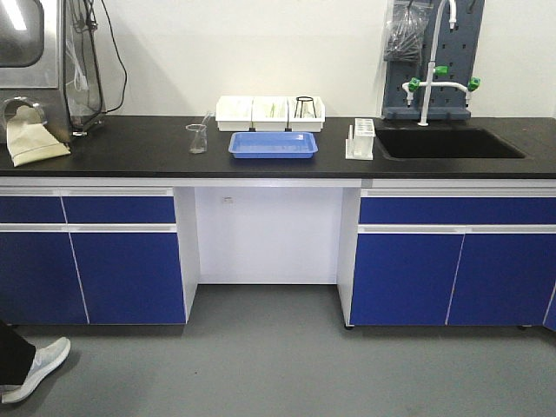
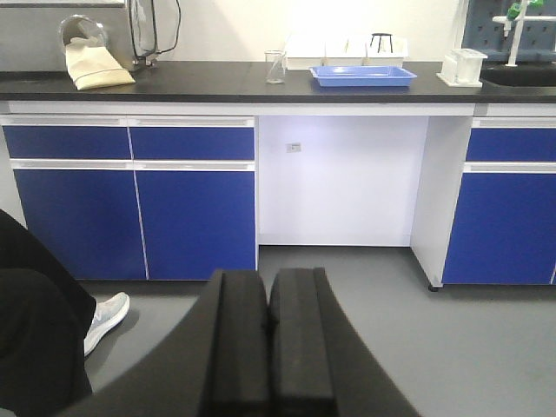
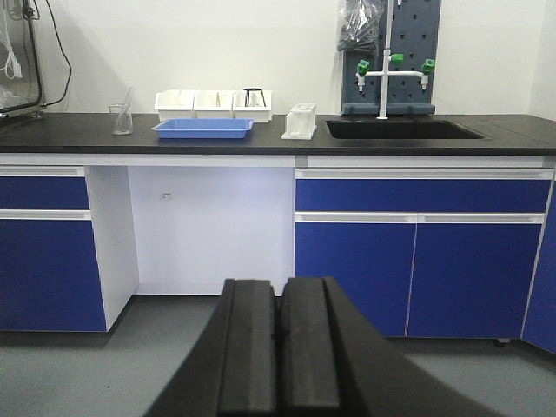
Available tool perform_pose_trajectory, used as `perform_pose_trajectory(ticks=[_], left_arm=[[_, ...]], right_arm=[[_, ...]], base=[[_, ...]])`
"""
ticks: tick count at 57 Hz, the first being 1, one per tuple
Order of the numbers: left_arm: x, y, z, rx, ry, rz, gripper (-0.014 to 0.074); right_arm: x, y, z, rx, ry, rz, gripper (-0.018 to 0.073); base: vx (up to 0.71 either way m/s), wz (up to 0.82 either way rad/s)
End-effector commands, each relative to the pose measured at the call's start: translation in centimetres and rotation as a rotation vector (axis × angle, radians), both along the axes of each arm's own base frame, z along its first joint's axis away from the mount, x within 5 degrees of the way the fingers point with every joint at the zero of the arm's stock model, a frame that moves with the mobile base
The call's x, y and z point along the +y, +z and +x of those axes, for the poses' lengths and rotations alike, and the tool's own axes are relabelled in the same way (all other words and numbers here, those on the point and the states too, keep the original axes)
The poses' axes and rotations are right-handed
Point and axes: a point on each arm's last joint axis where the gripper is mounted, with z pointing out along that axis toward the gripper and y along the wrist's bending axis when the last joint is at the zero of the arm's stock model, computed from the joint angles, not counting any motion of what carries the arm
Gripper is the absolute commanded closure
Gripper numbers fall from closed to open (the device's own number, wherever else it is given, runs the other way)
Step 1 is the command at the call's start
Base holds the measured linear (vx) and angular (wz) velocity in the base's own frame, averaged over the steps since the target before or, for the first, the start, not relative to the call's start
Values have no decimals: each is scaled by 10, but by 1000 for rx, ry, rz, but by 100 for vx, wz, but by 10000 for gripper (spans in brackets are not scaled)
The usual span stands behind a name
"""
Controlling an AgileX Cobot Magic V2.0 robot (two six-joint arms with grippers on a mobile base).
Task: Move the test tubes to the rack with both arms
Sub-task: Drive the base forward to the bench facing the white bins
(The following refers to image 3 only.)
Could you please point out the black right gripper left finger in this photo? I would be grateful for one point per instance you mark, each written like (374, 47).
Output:
(230, 371)

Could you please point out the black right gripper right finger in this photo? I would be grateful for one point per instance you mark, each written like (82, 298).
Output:
(335, 363)

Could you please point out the clear glass test tube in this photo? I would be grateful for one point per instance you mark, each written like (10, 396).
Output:
(126, 102)

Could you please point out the white test tube rack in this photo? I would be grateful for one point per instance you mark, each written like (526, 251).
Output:
(300, 122)

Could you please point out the grey pegboard drying rack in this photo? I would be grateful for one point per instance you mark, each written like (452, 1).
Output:
(415, 35)

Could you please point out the blue white lab cabinet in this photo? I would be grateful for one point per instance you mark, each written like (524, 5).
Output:
(430, 246)

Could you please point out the black lab sink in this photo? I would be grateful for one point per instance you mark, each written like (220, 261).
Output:
(368, 130)

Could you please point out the blue plastic tray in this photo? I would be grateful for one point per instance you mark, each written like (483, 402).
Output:
(204, 128)

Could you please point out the white right storage bin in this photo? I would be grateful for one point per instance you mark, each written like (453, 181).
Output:
(257, 114)

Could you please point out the white storage bin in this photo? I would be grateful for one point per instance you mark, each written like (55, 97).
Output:
(174, 103)
(213, 103)
(257, 114)

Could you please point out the white middle storage bin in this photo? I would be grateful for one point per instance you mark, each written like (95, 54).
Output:
(213, 103)

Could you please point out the clear glass beaker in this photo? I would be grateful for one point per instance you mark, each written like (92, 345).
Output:
(123, 127)

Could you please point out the white left storage bin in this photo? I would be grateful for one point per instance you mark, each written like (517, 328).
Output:
(174, 103)

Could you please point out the white green lab faucet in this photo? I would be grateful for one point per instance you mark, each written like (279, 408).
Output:
(385, 73)

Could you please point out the clear plastic bag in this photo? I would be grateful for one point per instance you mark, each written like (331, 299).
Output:
(359, 24)

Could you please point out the black wire tripod stand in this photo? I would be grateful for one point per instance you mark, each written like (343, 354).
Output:
(254, 97)

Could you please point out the glass cabinet enclosure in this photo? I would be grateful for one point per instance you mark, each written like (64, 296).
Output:
(21, 83)

